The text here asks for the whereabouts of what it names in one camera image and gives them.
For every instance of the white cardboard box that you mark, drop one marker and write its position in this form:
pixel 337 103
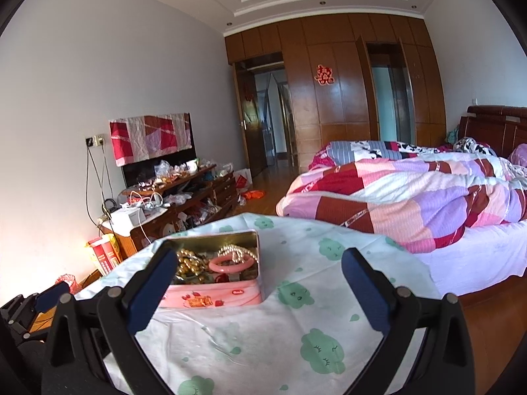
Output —
pixel 127 217

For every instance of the wooden room door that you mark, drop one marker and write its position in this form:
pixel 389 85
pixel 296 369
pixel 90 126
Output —
pixel 251 123

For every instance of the white bed sheet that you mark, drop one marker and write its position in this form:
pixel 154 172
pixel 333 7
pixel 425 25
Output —
pixel 486 255

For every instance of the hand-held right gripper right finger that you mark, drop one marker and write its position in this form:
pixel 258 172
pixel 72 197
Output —
pixel 366 292

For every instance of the red and yellow bag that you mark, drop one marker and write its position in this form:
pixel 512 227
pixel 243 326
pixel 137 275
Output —
pixel 105 253

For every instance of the orange cloth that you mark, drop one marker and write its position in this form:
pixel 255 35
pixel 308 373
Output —
pixel 254 194

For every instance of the red patchwork cloth cover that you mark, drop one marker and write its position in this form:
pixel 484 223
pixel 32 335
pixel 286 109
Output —
pixel 152 135

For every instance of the pink tin box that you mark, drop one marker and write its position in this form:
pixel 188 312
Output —
pixel 230 294

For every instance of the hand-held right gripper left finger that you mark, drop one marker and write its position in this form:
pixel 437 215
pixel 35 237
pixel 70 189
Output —
pixel 150 292

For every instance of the wall socket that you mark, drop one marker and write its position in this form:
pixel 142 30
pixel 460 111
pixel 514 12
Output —
pixel 95 140

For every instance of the white and red shopping bag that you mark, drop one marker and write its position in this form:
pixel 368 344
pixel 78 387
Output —
pixel 243 181

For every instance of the black television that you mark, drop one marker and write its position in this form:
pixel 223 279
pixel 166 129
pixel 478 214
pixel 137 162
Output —
pixel 140 173

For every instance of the wooden wardrobe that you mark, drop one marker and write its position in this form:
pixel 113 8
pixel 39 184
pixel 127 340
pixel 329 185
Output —
pixel 329 123

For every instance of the dark wooden headboard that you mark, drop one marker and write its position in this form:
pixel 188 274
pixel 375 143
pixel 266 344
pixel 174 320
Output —
pixel 494 127

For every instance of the patchwork pink quilt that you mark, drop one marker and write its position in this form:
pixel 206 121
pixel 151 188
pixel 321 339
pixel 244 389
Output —
pixel 411 197

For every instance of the wooden television cabinet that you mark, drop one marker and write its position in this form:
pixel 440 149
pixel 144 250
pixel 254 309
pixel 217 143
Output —
pixel 222 191

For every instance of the red paper wall decoration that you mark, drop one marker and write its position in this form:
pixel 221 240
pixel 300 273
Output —
pixel 324 74

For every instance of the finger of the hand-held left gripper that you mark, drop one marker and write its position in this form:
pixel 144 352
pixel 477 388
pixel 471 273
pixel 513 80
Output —
pixel 51 294

